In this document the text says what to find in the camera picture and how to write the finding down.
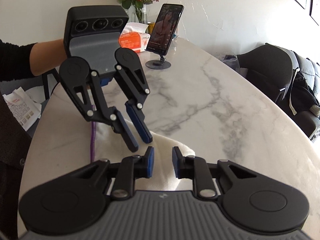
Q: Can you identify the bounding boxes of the white towel purple trim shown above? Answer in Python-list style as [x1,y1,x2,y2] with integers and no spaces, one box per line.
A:
[90,120,195,191]

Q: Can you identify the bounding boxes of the person left forearm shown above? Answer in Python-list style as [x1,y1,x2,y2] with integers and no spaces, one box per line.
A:
[1,39,67,81]

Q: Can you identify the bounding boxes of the orange tissue pack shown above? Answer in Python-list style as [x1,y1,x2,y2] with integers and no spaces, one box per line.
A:
[118,22,150,53]

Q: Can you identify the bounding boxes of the phone on stand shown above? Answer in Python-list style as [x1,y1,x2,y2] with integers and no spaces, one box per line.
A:
[145,3,184,70]

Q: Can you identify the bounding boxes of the printed paper sheet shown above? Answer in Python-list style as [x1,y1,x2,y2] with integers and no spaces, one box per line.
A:
[3,87,42,131]

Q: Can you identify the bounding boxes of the dark grey sofa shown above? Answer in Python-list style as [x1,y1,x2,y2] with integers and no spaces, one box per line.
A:
[291,54,319,140]

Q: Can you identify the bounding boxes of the black jacket on sofa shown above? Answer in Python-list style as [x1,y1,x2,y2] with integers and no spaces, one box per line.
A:
[289,71,319,118]

